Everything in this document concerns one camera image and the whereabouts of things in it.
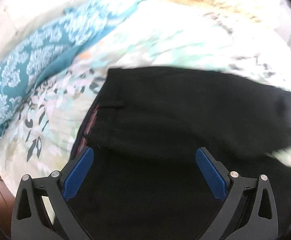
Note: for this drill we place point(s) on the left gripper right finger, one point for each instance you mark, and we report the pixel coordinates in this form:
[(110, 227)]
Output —
[(248, 208)]

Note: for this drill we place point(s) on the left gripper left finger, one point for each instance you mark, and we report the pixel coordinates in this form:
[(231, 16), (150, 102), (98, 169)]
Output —
[(41, 208)]

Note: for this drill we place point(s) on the black pants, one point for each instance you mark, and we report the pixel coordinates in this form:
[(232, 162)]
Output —
[(147, 125)]

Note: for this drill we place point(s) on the near blue floral pillow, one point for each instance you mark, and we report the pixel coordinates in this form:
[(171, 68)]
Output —
[(52, 47)]

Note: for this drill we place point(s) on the floral bed sheet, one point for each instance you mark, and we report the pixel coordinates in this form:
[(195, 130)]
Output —
[(39, 138)]

